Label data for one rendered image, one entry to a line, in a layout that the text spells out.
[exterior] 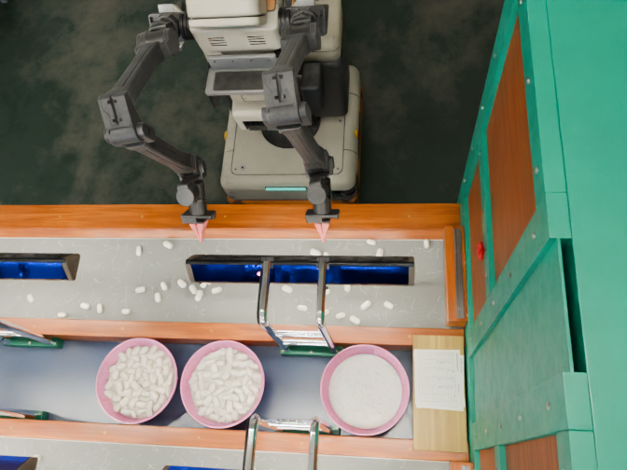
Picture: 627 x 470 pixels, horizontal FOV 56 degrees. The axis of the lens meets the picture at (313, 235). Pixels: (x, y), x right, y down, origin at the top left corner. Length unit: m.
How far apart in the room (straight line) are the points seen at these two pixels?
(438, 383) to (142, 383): 0.93
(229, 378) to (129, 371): 0.33
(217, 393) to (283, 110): 0.95
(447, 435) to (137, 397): 0.96
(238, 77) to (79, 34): 2.03
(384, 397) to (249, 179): 1.24
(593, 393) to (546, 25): 0.57
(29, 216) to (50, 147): 1.19
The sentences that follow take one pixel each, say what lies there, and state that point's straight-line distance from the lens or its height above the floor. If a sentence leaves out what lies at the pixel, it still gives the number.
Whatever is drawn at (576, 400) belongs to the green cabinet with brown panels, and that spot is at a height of 1.79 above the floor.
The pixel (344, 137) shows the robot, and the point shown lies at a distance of 2.68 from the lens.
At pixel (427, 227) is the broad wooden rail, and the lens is 1.96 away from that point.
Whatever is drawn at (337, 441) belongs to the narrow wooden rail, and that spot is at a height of 0.77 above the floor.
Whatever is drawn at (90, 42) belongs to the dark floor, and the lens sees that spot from 3.83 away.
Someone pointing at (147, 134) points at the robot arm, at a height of 1.34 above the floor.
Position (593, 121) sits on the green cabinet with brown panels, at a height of 1.79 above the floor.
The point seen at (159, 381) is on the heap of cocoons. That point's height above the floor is 0.73.
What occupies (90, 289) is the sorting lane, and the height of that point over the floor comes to 0.74.
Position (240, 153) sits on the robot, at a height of 0.28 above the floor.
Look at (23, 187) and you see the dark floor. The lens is 3.47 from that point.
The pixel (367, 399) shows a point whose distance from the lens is 1.85.
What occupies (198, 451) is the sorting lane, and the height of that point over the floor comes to 0.74.
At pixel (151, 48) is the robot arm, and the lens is 1.79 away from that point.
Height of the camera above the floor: 2.58
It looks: 67 degrees down
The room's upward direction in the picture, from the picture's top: 19 degrees counter-clockwise
